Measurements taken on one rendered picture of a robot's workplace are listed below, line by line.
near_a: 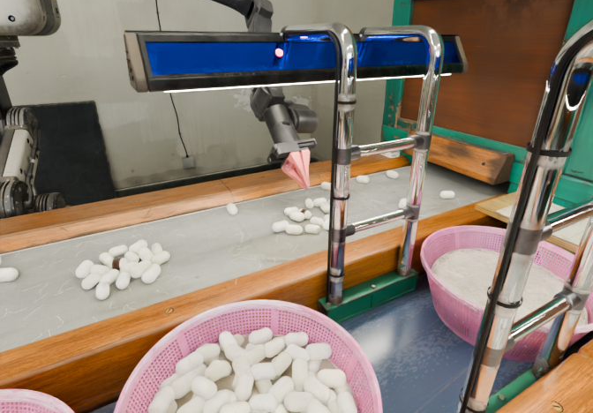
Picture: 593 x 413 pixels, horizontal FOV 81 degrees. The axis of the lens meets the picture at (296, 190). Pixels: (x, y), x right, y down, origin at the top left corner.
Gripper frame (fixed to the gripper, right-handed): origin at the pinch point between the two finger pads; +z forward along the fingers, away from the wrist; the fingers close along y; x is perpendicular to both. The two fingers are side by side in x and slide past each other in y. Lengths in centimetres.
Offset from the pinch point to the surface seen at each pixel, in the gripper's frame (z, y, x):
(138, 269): 8.1, -34.5, 1.2
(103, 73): -160, -30, 127
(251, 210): -1.8, -9.1, 12.2
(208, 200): -7.8, -17.0, 15.4
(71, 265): 1.9, -44.6, 9.1
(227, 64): -9.2, -18.5, -25.1
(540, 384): 40.3, 0.5, -27.8
